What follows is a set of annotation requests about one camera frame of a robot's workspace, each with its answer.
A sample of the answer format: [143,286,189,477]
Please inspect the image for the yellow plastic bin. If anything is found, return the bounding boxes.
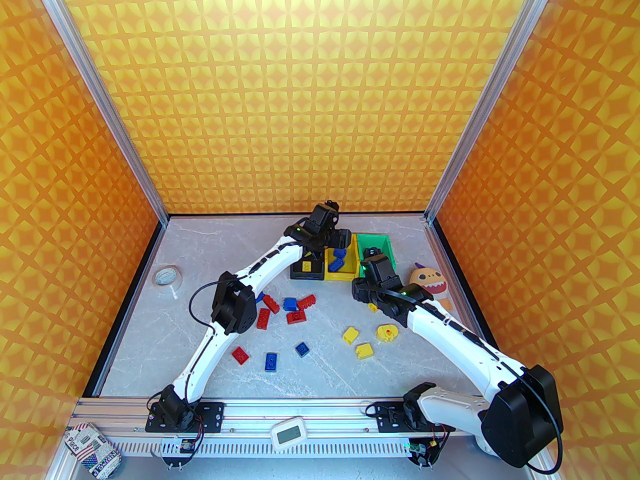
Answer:
[324,233,362,281]

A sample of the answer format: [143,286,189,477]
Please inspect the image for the green plastic bin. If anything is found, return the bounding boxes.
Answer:
[356,233,396,279]

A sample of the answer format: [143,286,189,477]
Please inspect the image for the black plastic bin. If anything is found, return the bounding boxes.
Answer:
[290,242,327,280]

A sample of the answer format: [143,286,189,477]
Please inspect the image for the orange monster plush toy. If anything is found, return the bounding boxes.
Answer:
[410,263,453,311]

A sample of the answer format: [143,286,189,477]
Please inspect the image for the small circuit board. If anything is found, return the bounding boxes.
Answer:
[406,438,441,469]
[162,438,198,469]

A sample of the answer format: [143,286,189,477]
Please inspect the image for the white tape roll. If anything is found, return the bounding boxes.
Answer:
[151,266,183,301]

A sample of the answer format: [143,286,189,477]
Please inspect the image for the flag print tin can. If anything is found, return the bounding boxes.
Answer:
[64,422,122,479]

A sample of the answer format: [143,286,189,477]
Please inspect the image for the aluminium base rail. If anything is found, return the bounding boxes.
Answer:
[70,397,538,444]

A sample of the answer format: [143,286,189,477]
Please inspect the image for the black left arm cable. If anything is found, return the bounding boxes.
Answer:
[189,279,223,325]

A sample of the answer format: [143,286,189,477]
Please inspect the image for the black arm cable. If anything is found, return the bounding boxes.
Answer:
[517,365,563,474]
[189,279,223,325]

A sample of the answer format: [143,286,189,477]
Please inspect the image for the white slotted cable duct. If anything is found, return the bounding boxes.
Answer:
[115,442,416,458]

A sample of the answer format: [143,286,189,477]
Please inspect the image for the aluminium frame post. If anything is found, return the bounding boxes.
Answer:
[424,0,565,225]
[24,0,170,226]

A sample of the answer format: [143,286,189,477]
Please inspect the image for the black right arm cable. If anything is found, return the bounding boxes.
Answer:
[517,365,563,474]

